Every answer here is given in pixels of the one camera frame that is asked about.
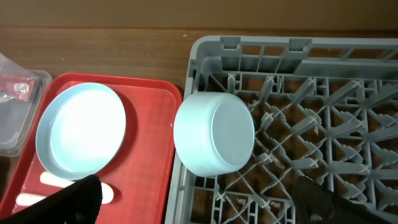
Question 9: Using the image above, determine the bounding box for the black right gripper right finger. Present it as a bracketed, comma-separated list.
[292, 177, 390, 224]

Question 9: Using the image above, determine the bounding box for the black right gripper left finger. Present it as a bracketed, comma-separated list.
[1, 174, 103, 224]

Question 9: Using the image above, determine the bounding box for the light blue bowl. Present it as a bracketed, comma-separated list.
[174, 91, 255, 177]

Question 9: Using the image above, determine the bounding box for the grey dishwasher rack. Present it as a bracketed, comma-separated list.
[164, 35, 397, 223]

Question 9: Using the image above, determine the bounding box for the clear plastic waste bin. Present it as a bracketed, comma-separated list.
[1, 55, 52, 157]

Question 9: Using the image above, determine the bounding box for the white plastic spoon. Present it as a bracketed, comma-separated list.
[40, 171, 114, 204]

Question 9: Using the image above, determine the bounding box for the pink plastic fork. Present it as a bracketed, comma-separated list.
[16, 193, 46, 207]

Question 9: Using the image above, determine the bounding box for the red serving tray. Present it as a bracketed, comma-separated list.
[1, 73, 182, 223]

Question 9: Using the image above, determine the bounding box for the light blue plate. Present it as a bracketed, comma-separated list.
[35, 83, 127, 180]

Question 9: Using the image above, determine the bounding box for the red snack wrapper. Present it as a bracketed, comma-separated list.
[1, 75, 37, 103]

